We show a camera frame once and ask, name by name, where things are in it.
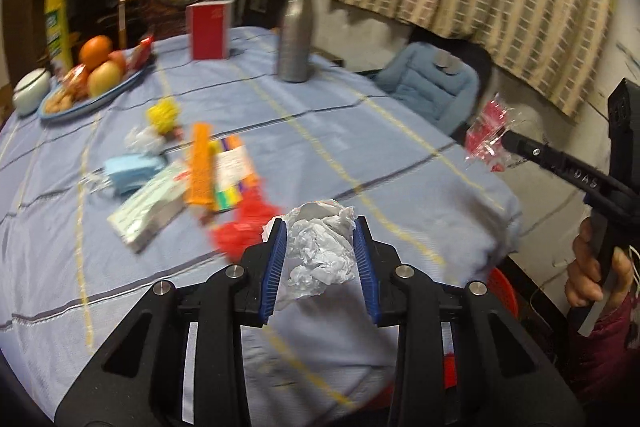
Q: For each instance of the white medicine box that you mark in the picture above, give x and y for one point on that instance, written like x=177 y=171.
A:
x=152 y=207

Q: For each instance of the yellow apple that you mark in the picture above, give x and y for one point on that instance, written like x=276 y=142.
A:
x=104 y=78

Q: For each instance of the red box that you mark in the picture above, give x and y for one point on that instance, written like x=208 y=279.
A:
x=208 y=24

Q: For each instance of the white paper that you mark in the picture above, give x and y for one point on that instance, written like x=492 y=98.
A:
x=319 y=251

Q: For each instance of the red snack stick packet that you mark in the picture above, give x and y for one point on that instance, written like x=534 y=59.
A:
x=141 y=53

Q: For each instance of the orange medicine box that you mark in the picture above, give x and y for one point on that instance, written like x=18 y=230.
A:
x=220 y=171

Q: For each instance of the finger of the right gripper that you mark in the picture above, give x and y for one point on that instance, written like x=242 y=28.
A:
x=560 y=166

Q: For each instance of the orange fruit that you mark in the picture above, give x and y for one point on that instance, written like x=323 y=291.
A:
x=95 y=52

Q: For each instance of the red plastic basket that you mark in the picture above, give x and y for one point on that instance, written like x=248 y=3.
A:
x=500 y=286

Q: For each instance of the clear plastic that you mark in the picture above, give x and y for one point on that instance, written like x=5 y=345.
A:
x=144 y=141

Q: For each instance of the silver metal bottle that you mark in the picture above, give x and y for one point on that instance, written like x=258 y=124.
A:
x=295 y=38

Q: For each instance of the yellow green carton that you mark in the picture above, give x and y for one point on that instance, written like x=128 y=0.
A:
x=58 y=37

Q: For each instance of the white ceramic jar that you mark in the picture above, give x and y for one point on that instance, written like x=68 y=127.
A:
x=30 y=91

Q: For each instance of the walnuts pile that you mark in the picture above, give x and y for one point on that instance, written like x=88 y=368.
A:
x=58 y=102

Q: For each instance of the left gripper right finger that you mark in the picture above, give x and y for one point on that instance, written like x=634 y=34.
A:
x=462 y=358

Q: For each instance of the light blue tablecloth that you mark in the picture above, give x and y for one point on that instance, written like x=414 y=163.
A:
x=67 y=279

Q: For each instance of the blue face mask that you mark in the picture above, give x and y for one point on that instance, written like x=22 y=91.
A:
x=127 y=173

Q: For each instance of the red clear wrapper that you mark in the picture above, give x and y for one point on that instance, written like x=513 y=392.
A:
x=483 y=139

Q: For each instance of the blue cushioned chair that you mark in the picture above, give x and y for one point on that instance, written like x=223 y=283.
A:
x=433 y=83

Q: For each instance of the right hand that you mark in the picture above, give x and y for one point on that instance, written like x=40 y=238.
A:
x=584 y=274

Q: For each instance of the yellow pompom trash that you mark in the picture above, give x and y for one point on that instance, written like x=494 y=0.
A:
x=163 y=116

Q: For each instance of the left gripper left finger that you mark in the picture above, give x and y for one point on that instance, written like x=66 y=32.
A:
x=136 y=377

